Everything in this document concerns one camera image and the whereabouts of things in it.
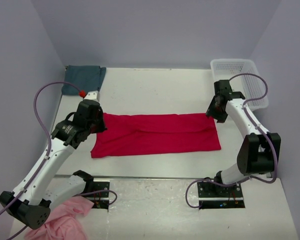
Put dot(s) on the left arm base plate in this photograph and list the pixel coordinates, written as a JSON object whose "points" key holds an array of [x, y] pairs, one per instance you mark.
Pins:
{"points": [[100, 200]]}

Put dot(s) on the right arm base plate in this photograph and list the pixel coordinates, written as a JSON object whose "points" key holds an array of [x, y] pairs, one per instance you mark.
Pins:
{"points": [[212, 196]]}

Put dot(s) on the folded grey-blue t shirt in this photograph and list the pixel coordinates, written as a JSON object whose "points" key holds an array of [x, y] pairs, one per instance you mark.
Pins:
{"points": [[86, 77]]}

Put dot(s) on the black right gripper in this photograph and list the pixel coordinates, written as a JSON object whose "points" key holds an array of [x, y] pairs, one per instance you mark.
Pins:
{"points": [[214, 110]]}

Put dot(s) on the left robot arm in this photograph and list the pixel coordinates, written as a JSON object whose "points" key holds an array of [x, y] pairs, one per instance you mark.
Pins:
{"points": [[31, 202]]}

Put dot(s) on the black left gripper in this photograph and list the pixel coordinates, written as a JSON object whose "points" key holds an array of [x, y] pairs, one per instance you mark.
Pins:
{"points": [[99, 122]]}

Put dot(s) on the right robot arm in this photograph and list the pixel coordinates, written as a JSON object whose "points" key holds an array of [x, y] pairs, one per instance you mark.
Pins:
{"points": [[259, 153]]}

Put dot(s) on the white plastic basket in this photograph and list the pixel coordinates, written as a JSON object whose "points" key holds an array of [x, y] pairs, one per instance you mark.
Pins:
{"points": [[250, 86]]}

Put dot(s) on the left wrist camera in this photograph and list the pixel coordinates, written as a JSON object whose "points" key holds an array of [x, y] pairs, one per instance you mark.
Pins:
{"points": [[91, 95]]}

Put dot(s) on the pink t shirt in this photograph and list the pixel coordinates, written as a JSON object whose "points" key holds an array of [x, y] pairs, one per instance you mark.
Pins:
{"points": [[62, 223]]}

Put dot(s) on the red t shirt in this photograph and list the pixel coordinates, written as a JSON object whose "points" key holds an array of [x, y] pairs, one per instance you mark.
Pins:
{"points": [[133, 135]]}

